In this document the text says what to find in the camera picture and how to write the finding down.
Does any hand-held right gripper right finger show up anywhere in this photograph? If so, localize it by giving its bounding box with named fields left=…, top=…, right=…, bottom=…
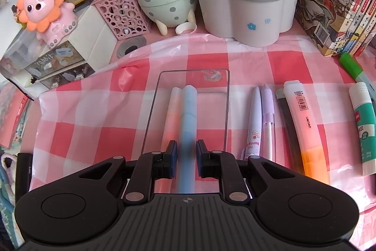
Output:
left=196, top=139, right=301, bottom=206

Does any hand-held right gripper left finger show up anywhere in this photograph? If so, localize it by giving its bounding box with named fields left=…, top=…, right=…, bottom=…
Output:
left=72, top=140, right=178, bottom=206

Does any clear plastic box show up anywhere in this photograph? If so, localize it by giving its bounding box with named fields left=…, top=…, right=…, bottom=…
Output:
left=141, top=69, right=230, bottom=194

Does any light blue pen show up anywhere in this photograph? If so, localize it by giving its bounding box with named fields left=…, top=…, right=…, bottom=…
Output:
left=176, top=85, right=197, bottom=195

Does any purple cartoon pen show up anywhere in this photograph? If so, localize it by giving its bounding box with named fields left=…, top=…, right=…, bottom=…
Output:
left=241, top=86, right=262, bottom=162

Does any orange highlighter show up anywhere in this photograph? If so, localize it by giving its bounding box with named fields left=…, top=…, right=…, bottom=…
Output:
left=283, top=80, right=329, bottom=184

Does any glue stick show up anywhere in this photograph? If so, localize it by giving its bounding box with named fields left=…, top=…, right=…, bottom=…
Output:
left=349, top=82, right=376, bottom=175

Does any green highlighter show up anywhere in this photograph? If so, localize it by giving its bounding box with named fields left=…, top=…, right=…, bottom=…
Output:
left=339, top=52, right=376, bottom=93

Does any pink stationery packet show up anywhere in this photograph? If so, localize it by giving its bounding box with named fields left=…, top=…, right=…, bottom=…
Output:
left=0, top=83, right=31, bottom=150

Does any pale pink pen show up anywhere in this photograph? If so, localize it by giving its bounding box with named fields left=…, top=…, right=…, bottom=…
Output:
left=160, top=87, right=185, bottom=151

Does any pink checked tablecloth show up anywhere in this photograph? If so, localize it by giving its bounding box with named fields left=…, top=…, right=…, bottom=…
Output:
left=28, top=32, right=376, bottom=213

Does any grey desk grommet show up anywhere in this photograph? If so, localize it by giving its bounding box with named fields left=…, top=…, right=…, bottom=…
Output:
left=116, top=35, right=147, bottom=59

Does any white drawer organizer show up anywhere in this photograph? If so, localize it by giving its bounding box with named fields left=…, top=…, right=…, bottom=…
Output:
left=0, top=7, right=119, bottom=100

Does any white grey flower pen holder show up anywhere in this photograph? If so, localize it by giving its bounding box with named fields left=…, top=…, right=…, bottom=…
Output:
left=192, top=0, right=301, bottom=47

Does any black flat panel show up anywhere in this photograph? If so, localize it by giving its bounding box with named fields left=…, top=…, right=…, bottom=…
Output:
left=16, top=152, right=33, bottom=201

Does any pink perforated pen holder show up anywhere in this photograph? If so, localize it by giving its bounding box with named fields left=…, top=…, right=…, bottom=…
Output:
left=92, top=0, right=151, bottom=41

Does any white purple plush toy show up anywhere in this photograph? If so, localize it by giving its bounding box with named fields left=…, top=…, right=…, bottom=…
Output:
left=0, top=151, right=18, bottom=181

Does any clear plastic drawer unit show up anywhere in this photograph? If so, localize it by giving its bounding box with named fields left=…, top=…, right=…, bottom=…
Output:
left=1, top=26, right=50, bottom=63

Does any pink lion toy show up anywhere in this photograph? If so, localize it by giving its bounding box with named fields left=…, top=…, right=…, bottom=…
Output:
left=16, top=0, right=78, bottom=48

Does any white tape ring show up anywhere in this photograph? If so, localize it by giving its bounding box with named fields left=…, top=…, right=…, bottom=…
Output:
left=175, top=21, right=197, bottom=35

